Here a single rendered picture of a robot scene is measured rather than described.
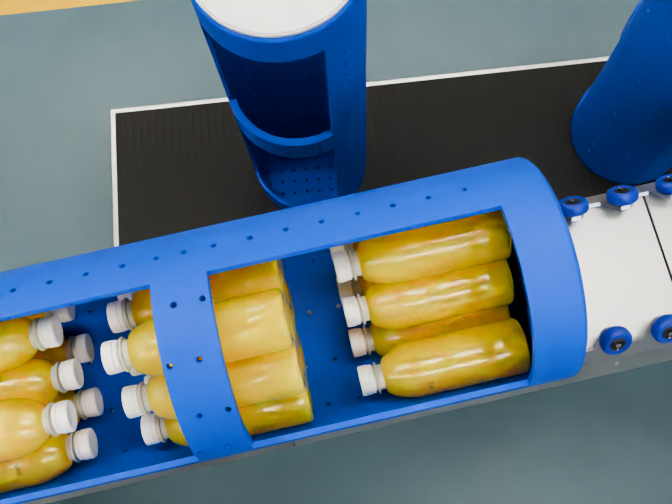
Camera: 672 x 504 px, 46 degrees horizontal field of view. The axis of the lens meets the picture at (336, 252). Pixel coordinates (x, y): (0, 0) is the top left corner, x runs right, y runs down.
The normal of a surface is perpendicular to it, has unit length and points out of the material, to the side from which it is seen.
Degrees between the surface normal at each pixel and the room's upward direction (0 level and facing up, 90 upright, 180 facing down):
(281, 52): 90
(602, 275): 0
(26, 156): 0
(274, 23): 0
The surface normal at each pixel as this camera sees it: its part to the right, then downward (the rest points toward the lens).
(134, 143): -0.04, -0.25
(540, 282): 0.04, 0.06
